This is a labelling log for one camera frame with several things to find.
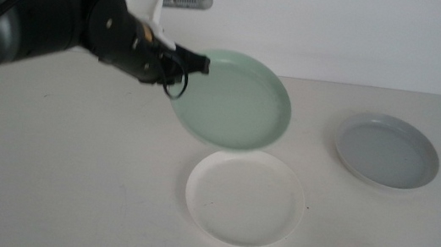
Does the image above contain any white shallow bowl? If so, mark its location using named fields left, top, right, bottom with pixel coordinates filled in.
left=178, top=141, right=312, bottom=247

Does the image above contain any thin black gripper cable loop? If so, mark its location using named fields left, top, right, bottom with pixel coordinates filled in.
left=158, top=50, right=193, bottom=102

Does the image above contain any pale green shallow bowl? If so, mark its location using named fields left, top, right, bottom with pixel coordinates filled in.
left=162, top=41, right=300, bottom=157

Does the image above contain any grey shallow bowl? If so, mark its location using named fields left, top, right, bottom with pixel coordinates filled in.
left=328, top=107, right=441, bottom=197

